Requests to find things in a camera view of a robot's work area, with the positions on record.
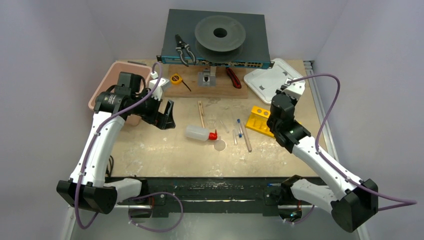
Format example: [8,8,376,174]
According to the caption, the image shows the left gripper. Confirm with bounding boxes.
[131,89,175,129]

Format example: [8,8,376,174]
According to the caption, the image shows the yellow test tube rack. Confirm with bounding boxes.
[243,104,309,141]

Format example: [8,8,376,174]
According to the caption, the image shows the test tube blue cap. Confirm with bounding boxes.
[236,118,243,138]

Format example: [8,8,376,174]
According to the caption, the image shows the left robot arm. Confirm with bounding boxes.
[56,71,176,214]

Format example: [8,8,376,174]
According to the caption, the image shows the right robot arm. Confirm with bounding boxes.
[267,89,379,233]

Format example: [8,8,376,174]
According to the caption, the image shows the white plastic lid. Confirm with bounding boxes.
[243,58,303,105]

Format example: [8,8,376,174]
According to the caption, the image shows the white squeeze bottle red cap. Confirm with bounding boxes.
[184,125,218,141]

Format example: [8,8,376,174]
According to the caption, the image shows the wooden stick left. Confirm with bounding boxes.
[198,100,205,128]

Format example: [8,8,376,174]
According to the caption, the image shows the yellow tape measure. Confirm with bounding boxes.
[170,73,192,92]

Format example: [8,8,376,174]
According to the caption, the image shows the small glass beaker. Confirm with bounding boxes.
[205,113,217,130]

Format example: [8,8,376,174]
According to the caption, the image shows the red utility knife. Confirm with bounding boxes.
[225,67,242,89]

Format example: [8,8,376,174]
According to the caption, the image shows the wooden board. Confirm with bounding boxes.
[165,64,248,99]

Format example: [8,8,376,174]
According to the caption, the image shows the clear petri dish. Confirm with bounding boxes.
[213,139,227,152]

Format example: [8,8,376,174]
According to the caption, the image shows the clear test tube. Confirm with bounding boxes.
[232,129,238,146]

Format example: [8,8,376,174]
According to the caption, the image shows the pink plastic bin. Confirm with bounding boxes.
[90,61,154,133]

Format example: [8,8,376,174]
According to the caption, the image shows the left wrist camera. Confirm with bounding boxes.
[148,71,172,101]

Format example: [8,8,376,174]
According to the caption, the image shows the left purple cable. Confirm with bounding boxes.
[73,61,184,233]

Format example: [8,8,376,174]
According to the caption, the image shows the grey network switch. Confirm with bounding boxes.
[156,9,274,70]

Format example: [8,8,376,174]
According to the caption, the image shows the grey metal bracket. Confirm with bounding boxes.
[197,66,217,87]

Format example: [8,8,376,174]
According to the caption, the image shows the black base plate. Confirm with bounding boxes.
[117,177,312,218]

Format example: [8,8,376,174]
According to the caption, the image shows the black wire stripper pliers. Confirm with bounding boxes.
[174,34,197,67]

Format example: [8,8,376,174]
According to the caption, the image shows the grey cable spool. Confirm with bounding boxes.
[194,15,247,64]

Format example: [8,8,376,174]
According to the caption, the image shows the aluminium rail frame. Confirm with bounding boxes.
[67,60,369,240]

